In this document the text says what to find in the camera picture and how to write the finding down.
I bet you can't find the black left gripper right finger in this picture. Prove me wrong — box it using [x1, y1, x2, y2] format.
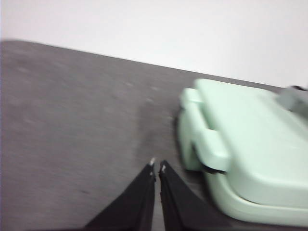
[158, 159, 233, 231]

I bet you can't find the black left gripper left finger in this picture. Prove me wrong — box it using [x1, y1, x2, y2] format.
[83, 158, 156, 231]

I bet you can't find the mint green breakfast machine base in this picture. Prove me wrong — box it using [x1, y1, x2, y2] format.
[177, 109, 308, 228]

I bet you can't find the mint green grill cover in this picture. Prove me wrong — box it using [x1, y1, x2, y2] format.
[180, 78, 308, 205]

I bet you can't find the chrome grill cover handle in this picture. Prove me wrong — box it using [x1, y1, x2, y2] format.
[275, 85, 308, 114]

